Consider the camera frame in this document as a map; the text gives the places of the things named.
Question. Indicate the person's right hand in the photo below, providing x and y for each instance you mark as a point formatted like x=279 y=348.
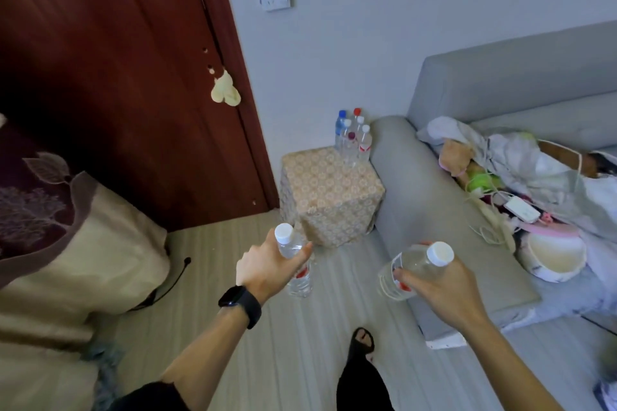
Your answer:
x=453 y=295

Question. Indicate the person's left hand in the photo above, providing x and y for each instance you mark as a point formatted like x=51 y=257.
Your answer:
x=262 y=271

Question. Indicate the patterned cloth covered stool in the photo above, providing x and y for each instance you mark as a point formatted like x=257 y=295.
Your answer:
x=328 y=194

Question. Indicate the purple cap bottle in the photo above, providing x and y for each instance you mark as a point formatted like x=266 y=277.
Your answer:
x=351 y=136

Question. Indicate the small blue cap water bottle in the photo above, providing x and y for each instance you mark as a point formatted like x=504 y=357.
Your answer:
x=341 y=129

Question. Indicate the red cap water bottle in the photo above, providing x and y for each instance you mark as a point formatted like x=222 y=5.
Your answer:
x=357 y=111

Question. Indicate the person's left forearm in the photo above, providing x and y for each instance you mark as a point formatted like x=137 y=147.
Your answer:
x=207 y=357

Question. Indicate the person's right forearm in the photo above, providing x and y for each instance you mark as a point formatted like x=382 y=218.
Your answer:
x=511 y=372

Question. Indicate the person's black trousers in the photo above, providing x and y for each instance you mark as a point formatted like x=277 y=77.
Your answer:
x=361 y=386

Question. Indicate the person's black left sleeve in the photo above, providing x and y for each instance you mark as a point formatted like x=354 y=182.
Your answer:
x=154 y=398

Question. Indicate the black smartwatch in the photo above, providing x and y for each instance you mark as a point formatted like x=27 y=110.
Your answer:
x=243 y=304

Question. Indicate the white bowl on sofa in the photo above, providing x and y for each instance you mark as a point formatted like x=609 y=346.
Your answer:
x=554 y=256

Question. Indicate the white charger box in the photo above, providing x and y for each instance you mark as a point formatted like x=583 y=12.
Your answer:
x=521 y=210

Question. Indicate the black sandal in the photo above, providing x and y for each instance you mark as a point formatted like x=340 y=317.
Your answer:
x=356 y=350

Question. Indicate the green fabric item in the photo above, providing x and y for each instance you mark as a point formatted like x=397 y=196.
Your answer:
x=482 y=180

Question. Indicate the brown plush toy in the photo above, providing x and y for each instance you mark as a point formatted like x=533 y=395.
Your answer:
x=455 y=155

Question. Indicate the pile of white clothes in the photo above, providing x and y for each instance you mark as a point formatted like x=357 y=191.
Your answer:
x=530 y=165

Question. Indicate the brown cardboard piece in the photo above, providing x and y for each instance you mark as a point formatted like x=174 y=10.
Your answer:
x=559 y=153

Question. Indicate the grey green floor cloth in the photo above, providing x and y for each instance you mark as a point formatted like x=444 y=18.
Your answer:
x=103 y=367

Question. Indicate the cream and purple curtain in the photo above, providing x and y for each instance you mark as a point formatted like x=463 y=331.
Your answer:
x=72 y=256

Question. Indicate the grey sofa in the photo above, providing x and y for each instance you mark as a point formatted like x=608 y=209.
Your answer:
x=482 y=83

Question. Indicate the dark red door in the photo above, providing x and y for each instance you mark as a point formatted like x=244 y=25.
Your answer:
x=120 y=64

